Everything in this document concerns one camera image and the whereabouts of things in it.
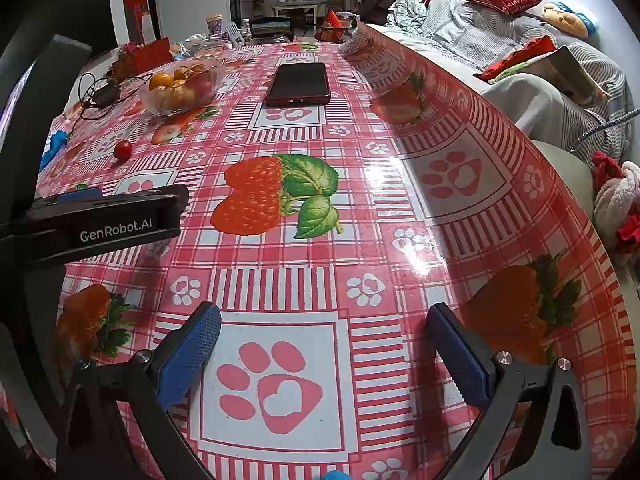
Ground grey striped blanket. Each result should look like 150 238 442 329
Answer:
425 0 633 161

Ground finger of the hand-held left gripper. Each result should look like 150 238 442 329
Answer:
0 184 189 265

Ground blue crumpled glove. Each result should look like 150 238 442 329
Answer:
41 130 69 169

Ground red gift box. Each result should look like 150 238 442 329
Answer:
112 37 172 77

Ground smartphone in red case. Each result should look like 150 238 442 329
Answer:
264 62 332 107

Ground white and red plush toy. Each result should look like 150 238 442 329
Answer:
592 152 640 266

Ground white desk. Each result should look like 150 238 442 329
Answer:
272 0 319 25

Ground power adapter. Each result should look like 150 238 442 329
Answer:
95 82 122 109

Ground clear plastic snack bags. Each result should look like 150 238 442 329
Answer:
170 34 237 61

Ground pile of mandarin oranges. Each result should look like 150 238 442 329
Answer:
147 61 216 106

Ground yellow plush cushion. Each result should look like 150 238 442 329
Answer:
542 2 601 39

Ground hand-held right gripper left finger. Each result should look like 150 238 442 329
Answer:
55 301 222 480

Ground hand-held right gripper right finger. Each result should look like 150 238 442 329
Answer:
425 302 593 480

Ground flexible metal hose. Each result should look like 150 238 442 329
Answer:
570 107 640 151

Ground dark clothes pile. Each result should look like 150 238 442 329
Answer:
360 0 397 26

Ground white green patterned cloth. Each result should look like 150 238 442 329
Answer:
387 0 429 36

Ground black charger with cables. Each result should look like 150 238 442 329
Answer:
77 72 153 111

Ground open cardboard box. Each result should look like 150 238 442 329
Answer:
540 46 612 107

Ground clear glass bowl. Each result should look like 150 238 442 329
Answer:
137 57 226 117

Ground red frilled cushion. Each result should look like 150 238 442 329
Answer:
475 35 557 84

